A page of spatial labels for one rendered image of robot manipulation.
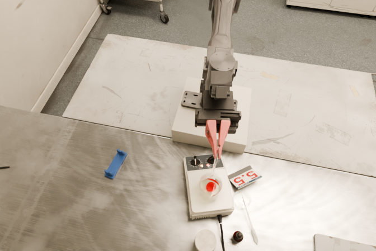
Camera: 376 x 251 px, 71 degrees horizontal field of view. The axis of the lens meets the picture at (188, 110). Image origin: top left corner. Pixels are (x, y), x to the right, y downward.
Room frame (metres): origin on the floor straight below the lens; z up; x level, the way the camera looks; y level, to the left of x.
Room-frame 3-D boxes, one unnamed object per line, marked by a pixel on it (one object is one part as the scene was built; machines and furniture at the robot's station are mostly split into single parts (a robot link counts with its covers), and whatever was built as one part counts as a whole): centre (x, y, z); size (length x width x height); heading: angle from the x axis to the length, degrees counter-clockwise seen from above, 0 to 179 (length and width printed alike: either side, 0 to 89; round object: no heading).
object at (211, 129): (0.26, -0.07, 1.24); 0.09 x 0.07 x 0.07; 177
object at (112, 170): (0.34, 0.25, 0.92); 0.10 x 0.03 x 0.04; 158
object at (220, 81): (0.33, -0.07, 1.30); 0.07 x 0.06 x 0.11; 87
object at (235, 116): (0.34, -0.07, 1.25); 0.10 x 0.07 x 0.07; 87
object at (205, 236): (0.09, -0.05, 0.94); 0.06 x 0.06 x 0.08
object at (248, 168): (0.29, -0.19, 0.92); 0.09 x 0.06 x 0.04; 115
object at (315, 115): (0.64, -0.15, 0.45); 1.20 x 0.48 x 0.90; 78
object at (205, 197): (0.22, -0.06, 1.03); 0.07 x 0.06 x 0.08; 175
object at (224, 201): (0.23, -0.06, 0.98); 0.12 x 0.12 x 0.01; 7
